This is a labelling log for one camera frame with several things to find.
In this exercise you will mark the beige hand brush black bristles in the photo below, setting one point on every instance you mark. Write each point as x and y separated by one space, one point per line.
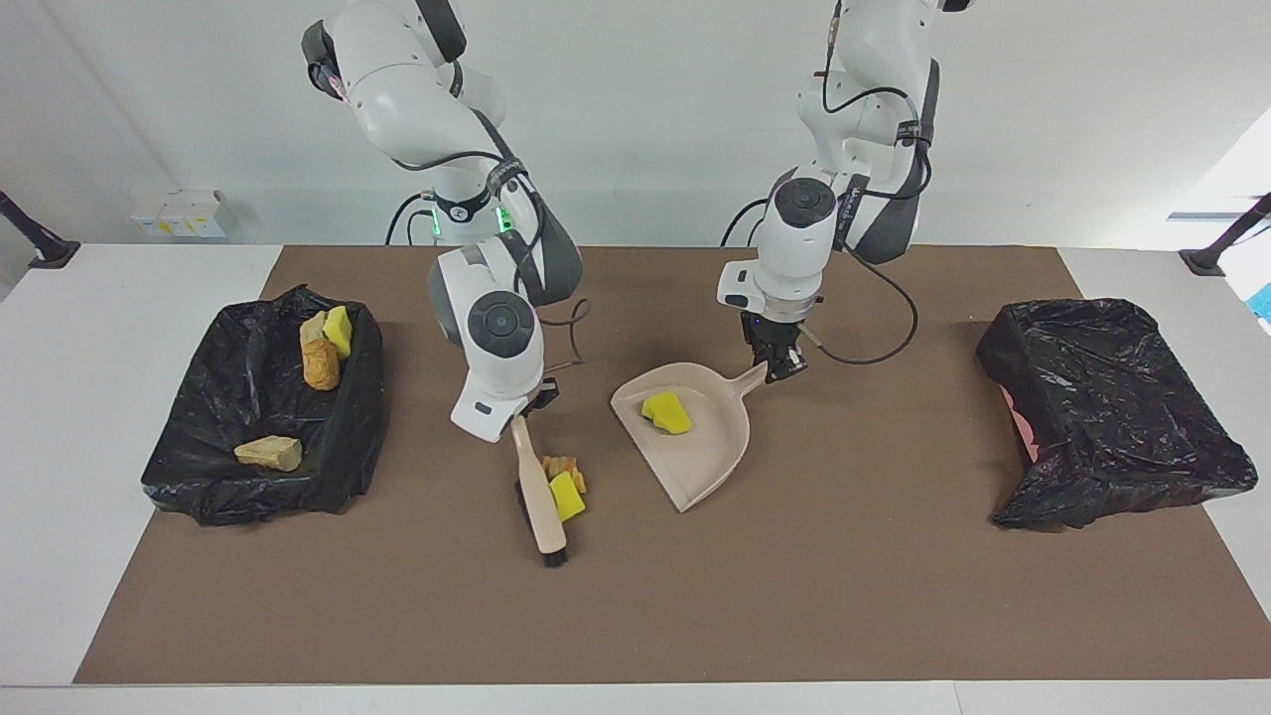
541 497

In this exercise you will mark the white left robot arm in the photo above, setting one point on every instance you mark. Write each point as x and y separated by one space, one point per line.
794 258

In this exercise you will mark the brown table mat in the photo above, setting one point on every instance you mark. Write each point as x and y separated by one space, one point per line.
794 616

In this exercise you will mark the sliced orange bread toy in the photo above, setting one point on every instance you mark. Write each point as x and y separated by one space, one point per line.
564 465

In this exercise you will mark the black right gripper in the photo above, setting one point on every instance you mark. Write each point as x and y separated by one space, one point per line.
542 397

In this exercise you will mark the pale bread piece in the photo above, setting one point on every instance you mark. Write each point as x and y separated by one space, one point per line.
312 330

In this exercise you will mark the brown round bun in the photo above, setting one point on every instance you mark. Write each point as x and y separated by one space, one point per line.
321 365

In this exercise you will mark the blue object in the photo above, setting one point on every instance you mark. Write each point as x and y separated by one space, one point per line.
1263 303

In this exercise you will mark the yellow sponge piece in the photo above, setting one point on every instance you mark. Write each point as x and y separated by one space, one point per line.
339 331
667 413
567 497

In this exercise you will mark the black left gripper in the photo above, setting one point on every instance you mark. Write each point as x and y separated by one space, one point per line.
776 340

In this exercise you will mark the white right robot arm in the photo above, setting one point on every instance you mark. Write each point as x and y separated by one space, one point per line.
496 387

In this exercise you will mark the beige plastic dustpan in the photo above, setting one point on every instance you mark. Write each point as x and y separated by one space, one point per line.
705 447

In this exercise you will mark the white wall socket box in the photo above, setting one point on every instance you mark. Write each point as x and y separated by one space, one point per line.
179 214

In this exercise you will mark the pale tan bread chunk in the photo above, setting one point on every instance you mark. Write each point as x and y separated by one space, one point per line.
270 454

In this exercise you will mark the black clamp stand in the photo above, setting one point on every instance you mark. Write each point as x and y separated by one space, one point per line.
1226 238
40 243

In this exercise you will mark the black bag lined pink bin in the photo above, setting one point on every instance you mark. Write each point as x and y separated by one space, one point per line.
1112 417

